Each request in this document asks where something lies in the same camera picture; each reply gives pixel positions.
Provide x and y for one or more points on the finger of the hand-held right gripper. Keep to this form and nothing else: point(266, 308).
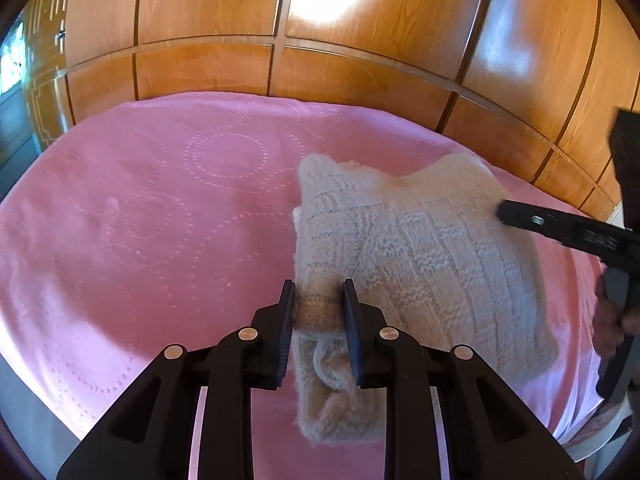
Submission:
point(545, 222)

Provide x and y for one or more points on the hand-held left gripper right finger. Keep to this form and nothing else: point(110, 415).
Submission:
point(351, 330)

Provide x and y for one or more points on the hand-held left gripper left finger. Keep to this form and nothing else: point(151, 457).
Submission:
point(286, 330)

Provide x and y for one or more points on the white knitted sweater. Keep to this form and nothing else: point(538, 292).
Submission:
point(425, 270)

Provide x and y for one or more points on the person's right hand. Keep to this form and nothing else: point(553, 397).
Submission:
point(607, 327)

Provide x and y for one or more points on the pink blanket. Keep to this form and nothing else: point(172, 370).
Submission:
point(150, 220)

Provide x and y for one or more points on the wooden wardrobe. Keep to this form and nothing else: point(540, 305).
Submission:
point(350, 35)

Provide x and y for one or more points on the wooden door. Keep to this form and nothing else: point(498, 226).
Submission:
point(45, 70)

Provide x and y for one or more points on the beige bed frame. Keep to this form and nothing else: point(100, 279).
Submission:
point(602, 435)

